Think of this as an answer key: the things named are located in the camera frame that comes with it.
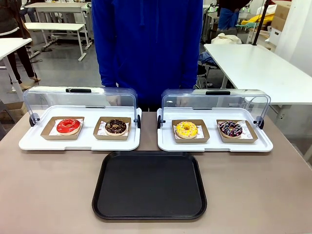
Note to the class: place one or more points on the brown cardboard donut tray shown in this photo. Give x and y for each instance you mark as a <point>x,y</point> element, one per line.
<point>48,131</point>
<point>249,136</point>
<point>100,132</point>
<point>203,136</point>

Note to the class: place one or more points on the yellow fabric pile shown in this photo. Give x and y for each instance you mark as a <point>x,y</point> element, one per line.
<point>262,20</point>

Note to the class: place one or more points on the cardboard box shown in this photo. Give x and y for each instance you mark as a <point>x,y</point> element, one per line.
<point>282,12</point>

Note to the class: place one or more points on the white desk corner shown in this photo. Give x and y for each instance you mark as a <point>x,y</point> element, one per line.
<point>12,46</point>

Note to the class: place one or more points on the person's left hand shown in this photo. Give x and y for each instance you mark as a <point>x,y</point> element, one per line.
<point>181,100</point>

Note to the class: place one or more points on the white display tray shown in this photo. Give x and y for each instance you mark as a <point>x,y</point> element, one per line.
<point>80,143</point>
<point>214,146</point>

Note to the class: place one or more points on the black pole stand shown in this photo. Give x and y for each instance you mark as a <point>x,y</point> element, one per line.
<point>259,22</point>

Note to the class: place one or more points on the person in blue hoodie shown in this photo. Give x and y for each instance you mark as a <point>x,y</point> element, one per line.
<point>148,48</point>

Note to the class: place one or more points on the dark purple sprinkled donut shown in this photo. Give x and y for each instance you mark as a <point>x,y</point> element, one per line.
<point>230,129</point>

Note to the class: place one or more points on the cream cloth bag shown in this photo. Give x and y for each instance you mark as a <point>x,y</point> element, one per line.
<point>225,39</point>

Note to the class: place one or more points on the clear roll-top display cover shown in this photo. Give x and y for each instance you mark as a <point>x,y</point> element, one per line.
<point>80,97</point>
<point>214,100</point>

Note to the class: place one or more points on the white storage box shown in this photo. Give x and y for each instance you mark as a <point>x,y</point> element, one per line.
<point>275,35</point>

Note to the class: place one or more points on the large white table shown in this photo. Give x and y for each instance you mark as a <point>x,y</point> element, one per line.
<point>263,70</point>

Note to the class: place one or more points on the yellow glazed donut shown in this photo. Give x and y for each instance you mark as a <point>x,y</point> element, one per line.
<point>186,130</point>

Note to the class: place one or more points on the person in blue apron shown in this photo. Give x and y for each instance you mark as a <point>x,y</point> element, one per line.
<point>228,14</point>

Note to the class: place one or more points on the black plastic serving tray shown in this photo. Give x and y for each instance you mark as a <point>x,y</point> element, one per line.
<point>149,185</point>

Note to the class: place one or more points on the person in dark clothes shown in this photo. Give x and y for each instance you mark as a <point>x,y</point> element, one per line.
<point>14,36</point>

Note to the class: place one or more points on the person's right hand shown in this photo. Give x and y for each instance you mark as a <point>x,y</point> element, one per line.
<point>114,99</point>

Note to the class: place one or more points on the red glazed donut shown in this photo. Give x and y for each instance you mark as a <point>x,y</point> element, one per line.
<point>68,126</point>

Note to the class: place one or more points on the white desk with frame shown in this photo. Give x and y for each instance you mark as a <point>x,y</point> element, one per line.
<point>56,24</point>

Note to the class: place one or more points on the chocolate sprinkled donut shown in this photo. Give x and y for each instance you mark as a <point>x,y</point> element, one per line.
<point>115,127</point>

